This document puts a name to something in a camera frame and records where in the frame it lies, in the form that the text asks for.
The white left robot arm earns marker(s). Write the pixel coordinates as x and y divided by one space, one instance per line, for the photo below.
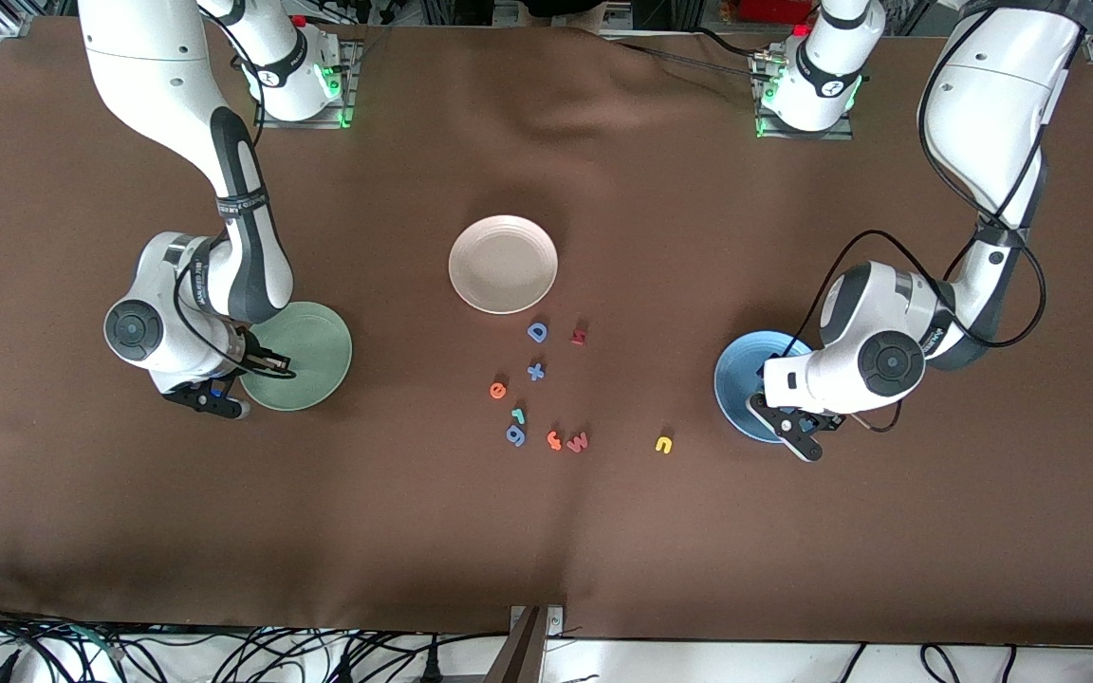
992 95

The green round plate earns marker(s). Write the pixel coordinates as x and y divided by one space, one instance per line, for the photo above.
314 356

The blue letter g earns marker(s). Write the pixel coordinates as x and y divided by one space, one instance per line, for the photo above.
515 442

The black camera bracket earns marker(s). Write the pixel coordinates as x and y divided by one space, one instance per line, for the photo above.
195 396
784 429

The grey metal bracket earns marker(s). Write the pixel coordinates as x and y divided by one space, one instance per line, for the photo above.
556 618

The black left camera bracket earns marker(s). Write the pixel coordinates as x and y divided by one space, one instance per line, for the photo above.
784 429

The blue round plate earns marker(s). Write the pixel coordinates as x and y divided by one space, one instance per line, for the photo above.
736 379

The dark red letter w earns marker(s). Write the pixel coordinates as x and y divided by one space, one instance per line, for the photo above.
578 443

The red box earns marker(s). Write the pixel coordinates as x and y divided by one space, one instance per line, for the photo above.
774 9

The orange letter f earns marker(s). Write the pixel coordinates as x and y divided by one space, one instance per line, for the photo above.
554 439

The white round plate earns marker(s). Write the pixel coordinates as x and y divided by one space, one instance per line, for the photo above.
503 265

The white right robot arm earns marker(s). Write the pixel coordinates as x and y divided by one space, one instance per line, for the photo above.
167 76

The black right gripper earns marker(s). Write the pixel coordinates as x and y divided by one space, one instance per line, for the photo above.
245 355

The grey left arm base plate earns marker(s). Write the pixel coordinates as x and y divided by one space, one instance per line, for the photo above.
839 135

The dark red letter h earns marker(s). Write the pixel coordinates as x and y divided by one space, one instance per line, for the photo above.
579 336

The dark brown post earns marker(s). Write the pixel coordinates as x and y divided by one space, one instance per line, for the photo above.
518 655

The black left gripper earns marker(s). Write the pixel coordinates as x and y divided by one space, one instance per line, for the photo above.
825 422

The black right camera bracket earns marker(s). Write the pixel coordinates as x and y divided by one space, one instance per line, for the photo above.
195 396

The blue letter D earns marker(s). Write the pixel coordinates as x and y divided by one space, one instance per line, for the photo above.
529 331

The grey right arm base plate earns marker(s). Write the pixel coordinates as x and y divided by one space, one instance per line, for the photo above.
271 121

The brown table cloth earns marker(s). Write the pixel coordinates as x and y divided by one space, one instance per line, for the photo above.
603 531

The black power plug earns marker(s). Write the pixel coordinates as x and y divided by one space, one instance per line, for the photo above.
430 669

